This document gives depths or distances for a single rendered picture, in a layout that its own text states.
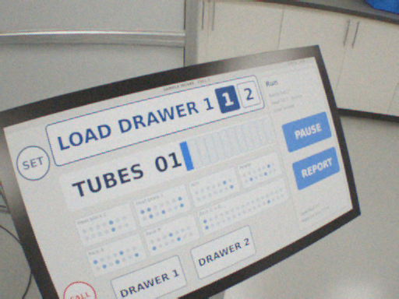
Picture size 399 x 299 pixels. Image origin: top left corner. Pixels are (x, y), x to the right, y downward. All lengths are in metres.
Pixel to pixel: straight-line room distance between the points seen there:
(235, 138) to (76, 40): 0.79
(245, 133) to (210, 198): 0.10
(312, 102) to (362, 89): 2.19
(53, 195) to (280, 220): 0.32
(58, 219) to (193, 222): 0.17
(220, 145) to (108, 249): 0.20
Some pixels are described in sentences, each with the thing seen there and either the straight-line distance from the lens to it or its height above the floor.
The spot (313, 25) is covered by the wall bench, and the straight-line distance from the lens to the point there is 2.44.
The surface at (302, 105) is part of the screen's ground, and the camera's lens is 0.55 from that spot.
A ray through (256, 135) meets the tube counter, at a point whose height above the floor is 1.11.
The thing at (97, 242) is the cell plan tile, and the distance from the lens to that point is 0.42.
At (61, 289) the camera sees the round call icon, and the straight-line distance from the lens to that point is 0.43.
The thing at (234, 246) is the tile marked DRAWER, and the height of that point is 1.00.
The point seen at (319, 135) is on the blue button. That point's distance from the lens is 0.56.
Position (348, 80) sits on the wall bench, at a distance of 2.67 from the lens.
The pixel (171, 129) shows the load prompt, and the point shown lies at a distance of 0.43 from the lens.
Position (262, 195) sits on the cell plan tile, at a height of 1.05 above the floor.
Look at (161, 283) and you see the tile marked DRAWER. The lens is 0.45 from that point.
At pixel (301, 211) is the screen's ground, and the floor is 1.01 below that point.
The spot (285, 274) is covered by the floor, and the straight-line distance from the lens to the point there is 1.67.
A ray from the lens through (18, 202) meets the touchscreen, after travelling 0.41.
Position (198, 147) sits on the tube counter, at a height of 1.12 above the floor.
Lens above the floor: 1.39
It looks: 39 degrees down
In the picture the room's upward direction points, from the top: 2 degrees clockwise
